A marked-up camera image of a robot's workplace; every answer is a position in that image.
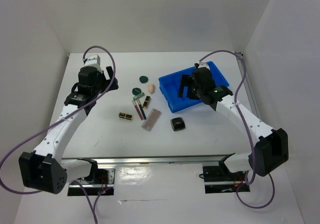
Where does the green clear lipstick tube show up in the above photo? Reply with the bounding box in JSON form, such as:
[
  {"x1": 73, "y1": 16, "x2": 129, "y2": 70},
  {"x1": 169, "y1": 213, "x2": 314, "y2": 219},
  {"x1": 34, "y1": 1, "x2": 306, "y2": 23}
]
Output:
[{"x1": 133, "y1": 92, "x2": 145, "y2": 100}]

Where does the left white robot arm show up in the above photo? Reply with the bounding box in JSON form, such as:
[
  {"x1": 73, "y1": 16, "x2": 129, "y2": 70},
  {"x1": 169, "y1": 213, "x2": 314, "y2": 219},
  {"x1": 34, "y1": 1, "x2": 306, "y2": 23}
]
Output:
[{"x1": 18, "y1": 54, "x2": 119, "y2": 194}]

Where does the black square powder compact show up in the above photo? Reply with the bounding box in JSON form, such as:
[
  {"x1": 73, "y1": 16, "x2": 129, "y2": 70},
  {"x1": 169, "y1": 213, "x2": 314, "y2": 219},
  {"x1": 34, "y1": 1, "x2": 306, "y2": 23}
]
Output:
[{"x1": 170, "y1": 117, "x2": 186, "y2": 132}]

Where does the clear eyeshadow palette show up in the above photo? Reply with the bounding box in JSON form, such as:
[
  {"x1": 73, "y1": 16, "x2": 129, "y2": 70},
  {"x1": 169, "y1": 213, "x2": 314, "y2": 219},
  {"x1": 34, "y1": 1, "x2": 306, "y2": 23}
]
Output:
[{"x1": 141, "y1": 108, "x2": 162, "y2": 132}]

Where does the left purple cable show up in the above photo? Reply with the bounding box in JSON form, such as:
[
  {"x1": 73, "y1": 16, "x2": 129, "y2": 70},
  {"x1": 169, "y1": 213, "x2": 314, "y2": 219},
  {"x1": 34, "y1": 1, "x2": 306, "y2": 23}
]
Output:
[{"x1": 0, "y1": 45, "x2": 117, "y2": 224}]

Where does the aluminium front rail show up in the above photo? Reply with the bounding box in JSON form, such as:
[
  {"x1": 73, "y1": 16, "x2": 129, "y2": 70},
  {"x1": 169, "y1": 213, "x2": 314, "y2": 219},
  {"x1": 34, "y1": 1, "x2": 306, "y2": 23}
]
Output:
[{"x1": 59, "y1": 154, "x2": 237, "y2": 167}]

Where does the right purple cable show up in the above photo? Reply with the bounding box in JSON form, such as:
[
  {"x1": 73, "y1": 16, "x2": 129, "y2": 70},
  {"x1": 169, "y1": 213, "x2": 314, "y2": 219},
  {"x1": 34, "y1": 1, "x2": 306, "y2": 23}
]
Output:
[{"x1": 196, "y1": 49, "x2": 276, "y2": 209}]

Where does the beige makeup sponge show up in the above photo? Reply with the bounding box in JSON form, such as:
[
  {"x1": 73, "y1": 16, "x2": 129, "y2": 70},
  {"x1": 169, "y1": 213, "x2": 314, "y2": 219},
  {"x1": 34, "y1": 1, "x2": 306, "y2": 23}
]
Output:
[{"x1": 148, "y1": 83, "x2": 155, "y2": 94}]

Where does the blue plastic divided bin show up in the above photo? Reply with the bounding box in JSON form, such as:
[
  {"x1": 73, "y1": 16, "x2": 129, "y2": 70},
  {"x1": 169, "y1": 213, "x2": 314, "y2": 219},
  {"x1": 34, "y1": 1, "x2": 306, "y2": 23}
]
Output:
[{"x1": 158, "y1": 61, "x2": 229, "y2": 113}]

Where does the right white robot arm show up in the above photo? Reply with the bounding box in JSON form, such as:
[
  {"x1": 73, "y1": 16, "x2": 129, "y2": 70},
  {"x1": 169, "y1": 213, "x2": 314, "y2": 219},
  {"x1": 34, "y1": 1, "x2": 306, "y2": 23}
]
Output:
[{"x1": 178, "y1": 64, "x2": 289, "y2": 180}]

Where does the purple cable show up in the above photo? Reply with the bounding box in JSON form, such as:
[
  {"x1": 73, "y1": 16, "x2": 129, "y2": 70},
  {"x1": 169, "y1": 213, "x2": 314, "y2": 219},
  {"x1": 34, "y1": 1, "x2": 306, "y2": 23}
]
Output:
[
  {"x1": 0, "y1": 45, "x2": 117, "y2": 224},
  {"x1": 196, "y1": 49, "x2": 276, "y2": 209}
]

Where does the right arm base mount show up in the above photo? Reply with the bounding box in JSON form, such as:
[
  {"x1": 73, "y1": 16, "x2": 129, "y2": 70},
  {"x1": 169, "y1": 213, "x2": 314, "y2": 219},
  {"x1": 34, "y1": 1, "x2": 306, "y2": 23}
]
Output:
[{"x1": 198, "y1": 166, "x2": 250, "y2": 194}]

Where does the green gold mascara pen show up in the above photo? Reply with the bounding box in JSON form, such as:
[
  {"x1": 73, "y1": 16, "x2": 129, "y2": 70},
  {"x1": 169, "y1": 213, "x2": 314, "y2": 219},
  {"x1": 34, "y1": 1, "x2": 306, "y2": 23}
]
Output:
[{"x1": 136, "y1": 99, "x2": 147, "y2": 120}]

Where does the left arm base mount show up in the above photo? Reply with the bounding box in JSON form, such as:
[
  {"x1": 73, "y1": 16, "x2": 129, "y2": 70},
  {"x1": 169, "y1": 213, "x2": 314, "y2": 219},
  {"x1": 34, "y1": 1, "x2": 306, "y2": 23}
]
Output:
[{"x1": 76, "y1": 166, "x2": 116, "y2": 197}]

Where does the green round compact far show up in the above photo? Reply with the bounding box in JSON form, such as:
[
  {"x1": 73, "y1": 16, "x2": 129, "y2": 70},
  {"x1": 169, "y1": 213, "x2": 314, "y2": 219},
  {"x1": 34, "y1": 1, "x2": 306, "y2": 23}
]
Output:
[{"x1": 139, "y1": 75, "x2": 149, "y2": 84}]

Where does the red lip gloss tube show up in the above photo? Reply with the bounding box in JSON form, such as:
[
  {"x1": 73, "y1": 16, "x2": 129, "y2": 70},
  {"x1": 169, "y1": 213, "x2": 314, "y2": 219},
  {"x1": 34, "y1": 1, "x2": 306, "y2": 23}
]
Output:
[{"x1": 132, "y1": 100, "x2": 144, "y2": 120}]

